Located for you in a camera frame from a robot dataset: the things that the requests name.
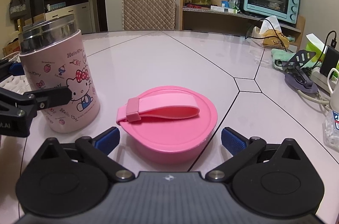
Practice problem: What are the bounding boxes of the white power strip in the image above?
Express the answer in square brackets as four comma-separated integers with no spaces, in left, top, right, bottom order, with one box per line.
[310,66,334,92]

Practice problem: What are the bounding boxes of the woven chair back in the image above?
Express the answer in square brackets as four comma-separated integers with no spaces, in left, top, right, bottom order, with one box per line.
[121,0,177,31]

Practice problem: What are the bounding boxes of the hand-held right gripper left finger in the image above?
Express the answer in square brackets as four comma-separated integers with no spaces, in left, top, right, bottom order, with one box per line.
[40,126,135,182]

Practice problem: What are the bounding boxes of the green tissue box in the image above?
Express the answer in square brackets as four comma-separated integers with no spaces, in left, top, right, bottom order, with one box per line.
[305,34,331,66]
[304,30,338,71]

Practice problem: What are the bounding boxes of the white cable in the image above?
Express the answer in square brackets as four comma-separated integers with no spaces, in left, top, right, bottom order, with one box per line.
[298,89,332,111]

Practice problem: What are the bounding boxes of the clear plastic container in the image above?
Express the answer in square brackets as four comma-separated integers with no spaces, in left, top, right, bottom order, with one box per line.
[324,109,339,153]

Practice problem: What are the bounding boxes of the wooden shelf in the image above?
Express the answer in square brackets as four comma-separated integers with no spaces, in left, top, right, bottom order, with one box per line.
[180,0,306,47]

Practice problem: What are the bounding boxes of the black power adapter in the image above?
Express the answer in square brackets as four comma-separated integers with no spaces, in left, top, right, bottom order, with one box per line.
[319,45,339,76]

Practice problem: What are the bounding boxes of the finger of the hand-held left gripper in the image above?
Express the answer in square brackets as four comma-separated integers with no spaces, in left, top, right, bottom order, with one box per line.
[0,87,72,111]
[0,60,25,80]

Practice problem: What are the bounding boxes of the pink printed steel bottle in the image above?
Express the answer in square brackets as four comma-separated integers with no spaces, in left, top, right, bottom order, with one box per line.
[18,14,101,134]

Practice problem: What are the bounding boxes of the black slotted folding stand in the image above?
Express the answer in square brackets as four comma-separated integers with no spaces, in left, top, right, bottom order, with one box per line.
[285,50,320,93]

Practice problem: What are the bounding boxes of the grey patterned handbag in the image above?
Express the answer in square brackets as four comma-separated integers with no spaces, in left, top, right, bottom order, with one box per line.
[9,0,28,20]

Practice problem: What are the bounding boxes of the pink bottle cap with strap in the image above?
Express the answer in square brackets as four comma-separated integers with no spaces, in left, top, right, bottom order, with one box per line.
[116,85,218,164]

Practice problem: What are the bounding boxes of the green cloth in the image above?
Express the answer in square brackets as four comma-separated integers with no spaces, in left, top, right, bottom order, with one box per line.
[271,48,296,71]

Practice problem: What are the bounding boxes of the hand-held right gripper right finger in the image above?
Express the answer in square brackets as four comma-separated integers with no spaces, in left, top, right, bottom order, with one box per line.
[205,127,302,182]

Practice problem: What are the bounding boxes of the white printed mug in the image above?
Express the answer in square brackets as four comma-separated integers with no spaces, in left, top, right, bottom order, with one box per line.
[327,68,339,98]

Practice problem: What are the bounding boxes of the clear dimpled glass cup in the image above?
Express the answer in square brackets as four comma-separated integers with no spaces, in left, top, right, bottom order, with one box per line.
[0,75,28,96]

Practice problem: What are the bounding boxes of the flat white and green box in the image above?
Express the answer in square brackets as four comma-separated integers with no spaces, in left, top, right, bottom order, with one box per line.
[210,5,240,13]

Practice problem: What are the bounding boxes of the black oven power cable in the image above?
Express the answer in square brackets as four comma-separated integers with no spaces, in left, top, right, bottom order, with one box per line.
[245,18,290,51]

